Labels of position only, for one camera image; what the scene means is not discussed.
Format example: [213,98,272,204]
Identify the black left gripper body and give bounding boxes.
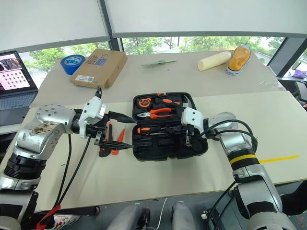
[84,111,111,146]

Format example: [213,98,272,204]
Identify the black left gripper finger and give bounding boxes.
[99,141,134,152]
[109,111,137,124]

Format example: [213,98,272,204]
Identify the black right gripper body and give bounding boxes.
[184,124,204,147]

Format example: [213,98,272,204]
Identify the black plastic tool case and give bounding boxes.
[131,92,209,161]

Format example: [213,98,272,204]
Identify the orange black screwdriver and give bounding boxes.
[136,126,168,136]

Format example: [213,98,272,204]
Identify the orange black utility knife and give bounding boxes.
[99,121,114,158]

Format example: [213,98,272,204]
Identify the orange tester pen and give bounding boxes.
[111,126,128,157]

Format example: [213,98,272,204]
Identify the orange black tape measure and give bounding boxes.
[138,97,153,110]

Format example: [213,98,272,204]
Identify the brown cardboard box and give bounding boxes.
[70,49,128,88]

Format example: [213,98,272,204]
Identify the grey rounded shape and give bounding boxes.
[171,201,200,230]
[105,203,151,230]

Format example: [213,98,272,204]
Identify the blue tape roll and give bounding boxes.
[60,54,86,76]

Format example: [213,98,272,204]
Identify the cream foam cylinder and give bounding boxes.
[197,51,232,71]

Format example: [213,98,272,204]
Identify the black table support bar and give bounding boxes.
[35,206,101,218]

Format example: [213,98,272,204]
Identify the yellow canvas shoe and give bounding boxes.
[225,44,252,76]

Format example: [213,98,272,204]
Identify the white red sneaker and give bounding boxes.
[53,214,81,226]

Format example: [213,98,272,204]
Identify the yellow tape strip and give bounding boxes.
[259,155,300,164]

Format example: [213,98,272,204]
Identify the red tape wrap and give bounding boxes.
[35,204,62,230]

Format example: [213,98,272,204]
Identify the open laptop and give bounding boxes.
[0,50,39,126]

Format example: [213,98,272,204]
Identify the white roller blind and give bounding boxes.
[104,0,307,39]
[0,0,111,52]

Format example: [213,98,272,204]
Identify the dark window pillar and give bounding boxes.
[267,37,306,77]

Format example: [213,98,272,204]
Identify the orange handled pliers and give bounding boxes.
[137,108,174,120]

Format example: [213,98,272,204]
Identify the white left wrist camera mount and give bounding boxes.
[78,95,107,139]

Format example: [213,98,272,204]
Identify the black orange handled hammer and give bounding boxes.
[153,95,192,108]

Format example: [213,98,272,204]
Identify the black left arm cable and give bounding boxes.
[56,133,72,209]
[57,137,92,209]

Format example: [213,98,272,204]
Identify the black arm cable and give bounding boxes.
[56,133,72,209]
[195,119,260,153]
[57,137,92,209]

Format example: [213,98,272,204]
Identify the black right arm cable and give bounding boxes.
[195,119,260,153]

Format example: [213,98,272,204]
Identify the green plastic propeller toy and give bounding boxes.
[141,59,177,68]

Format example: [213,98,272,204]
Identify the thin white cable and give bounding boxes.
[157,197,168,230]

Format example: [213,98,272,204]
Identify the grey window post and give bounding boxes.
[99,0,123,53]

